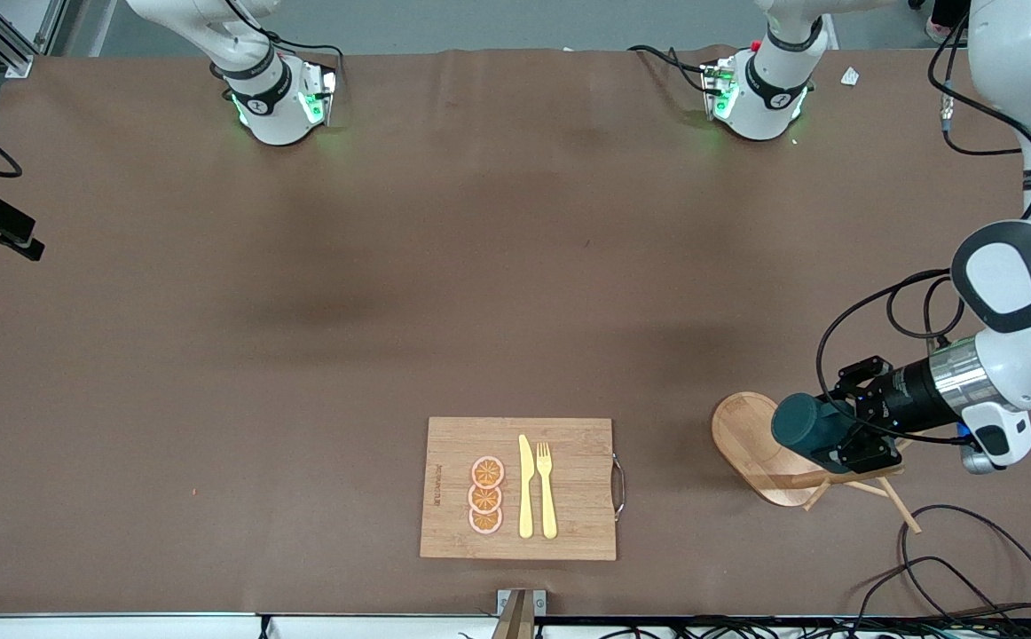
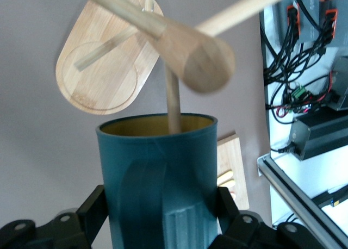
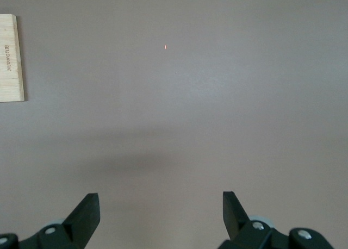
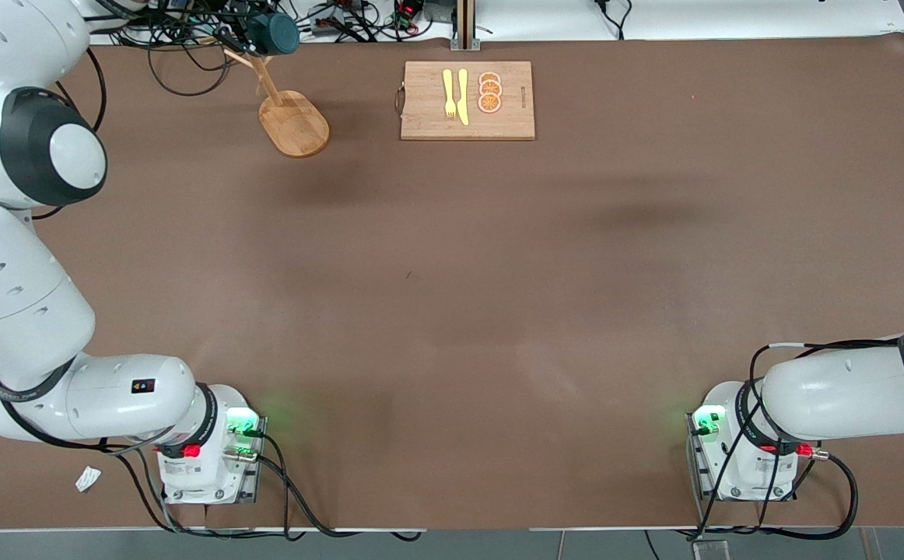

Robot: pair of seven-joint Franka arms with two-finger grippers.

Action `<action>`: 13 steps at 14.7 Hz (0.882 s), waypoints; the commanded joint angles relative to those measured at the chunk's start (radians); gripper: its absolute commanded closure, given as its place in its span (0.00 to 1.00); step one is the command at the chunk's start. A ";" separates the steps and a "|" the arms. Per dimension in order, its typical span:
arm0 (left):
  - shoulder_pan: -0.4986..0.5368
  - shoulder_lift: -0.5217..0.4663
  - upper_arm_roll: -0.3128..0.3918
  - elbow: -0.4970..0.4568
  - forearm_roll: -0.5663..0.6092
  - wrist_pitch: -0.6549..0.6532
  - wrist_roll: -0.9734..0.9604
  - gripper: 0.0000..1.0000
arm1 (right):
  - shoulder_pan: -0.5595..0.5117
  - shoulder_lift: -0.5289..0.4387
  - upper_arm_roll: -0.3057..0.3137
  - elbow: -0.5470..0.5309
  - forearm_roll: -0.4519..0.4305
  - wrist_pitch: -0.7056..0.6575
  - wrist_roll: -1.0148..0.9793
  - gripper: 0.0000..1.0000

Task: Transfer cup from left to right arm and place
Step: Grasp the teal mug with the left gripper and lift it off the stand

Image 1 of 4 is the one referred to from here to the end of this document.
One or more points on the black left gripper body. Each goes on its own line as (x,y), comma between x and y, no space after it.
(913,393)

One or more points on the dark green ribbed cup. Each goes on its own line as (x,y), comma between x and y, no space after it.
(799,422)

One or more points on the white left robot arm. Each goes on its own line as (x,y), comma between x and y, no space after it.
(1012,53)

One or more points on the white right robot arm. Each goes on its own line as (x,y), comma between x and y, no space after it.
(271,111)

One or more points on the wooden mug tree stand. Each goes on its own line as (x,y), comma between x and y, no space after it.
(746,444)

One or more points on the brown table mat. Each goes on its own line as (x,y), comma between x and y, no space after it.
(214,355)

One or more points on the white paper scrap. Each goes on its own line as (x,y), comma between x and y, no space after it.
(850,76)

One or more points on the bamboo cutting board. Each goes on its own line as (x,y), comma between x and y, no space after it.
(569,532)

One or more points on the yellow plastic fork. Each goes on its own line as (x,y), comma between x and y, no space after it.
(548,506)

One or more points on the yellow plastic knife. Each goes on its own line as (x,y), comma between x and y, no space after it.
(525,497)

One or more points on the pink white sneaker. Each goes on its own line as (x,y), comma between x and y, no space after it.
(941,31)

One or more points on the orange slice toy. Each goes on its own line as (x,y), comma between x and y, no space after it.
(485,498)
(487,471)
(485,521)

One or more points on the aluminium frame profile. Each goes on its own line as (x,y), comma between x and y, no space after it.
(19,64)

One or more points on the metal bracket with wooden piece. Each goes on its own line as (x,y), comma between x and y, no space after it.
(520,612)

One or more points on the white table edge rail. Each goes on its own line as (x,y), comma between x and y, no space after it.
(125,628)

